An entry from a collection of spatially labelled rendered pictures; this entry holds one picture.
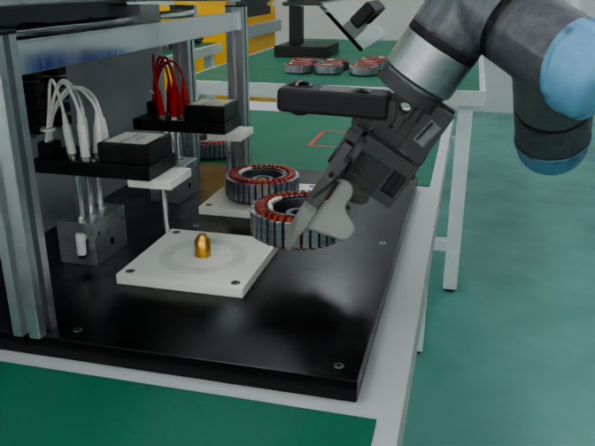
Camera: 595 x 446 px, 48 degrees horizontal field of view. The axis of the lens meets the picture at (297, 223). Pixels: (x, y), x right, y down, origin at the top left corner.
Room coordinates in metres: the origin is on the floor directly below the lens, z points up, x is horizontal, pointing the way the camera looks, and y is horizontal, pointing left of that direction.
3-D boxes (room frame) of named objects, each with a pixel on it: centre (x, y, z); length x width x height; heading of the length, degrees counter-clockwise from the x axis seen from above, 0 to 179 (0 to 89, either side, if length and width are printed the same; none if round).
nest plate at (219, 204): (0.96, 0.05, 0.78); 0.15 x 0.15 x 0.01; 76
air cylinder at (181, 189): (1.00, 0.19, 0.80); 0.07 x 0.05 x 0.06; 166
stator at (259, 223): (0.70, 0.00, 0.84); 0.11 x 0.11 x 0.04
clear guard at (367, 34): (1.02, 0.04, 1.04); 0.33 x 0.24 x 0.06; 76
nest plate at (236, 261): (0.73, 0.11, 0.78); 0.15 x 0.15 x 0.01; 76
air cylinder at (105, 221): (0.76, 0.25, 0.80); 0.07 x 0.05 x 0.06; 166
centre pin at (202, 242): (0.73, 0.11, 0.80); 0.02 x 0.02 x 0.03
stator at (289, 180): (0.96, 0.05, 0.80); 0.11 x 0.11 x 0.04
